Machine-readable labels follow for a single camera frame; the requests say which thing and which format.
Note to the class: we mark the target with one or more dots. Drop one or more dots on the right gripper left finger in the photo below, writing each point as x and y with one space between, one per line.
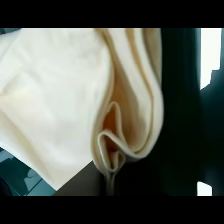
87 182

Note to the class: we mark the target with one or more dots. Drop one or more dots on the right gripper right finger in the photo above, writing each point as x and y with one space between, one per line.
130 181

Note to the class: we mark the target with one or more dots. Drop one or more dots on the cream shirt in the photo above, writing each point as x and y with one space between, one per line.
56 100

